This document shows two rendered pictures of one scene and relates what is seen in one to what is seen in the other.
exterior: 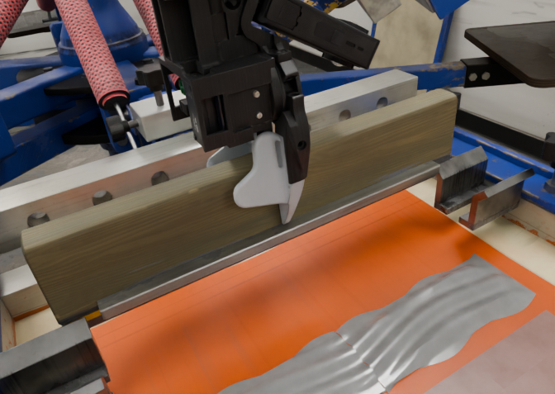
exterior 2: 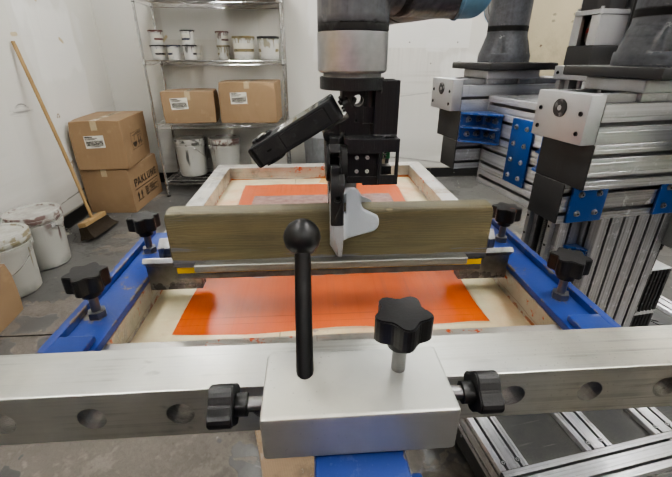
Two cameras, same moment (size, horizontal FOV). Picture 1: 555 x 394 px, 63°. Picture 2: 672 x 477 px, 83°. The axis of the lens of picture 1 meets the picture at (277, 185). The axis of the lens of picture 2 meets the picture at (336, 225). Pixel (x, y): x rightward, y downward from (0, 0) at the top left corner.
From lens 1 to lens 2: 0.77 m
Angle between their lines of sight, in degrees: 120
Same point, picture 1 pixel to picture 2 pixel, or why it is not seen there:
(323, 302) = (324, 286)
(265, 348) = (369, 278)
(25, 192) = (579, 345)
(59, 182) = (539, 345)
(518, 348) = not seen: hidden behind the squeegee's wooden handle
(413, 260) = (252, 286)
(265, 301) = (356, 297)
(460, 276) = not seen: hidden behind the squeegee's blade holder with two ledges
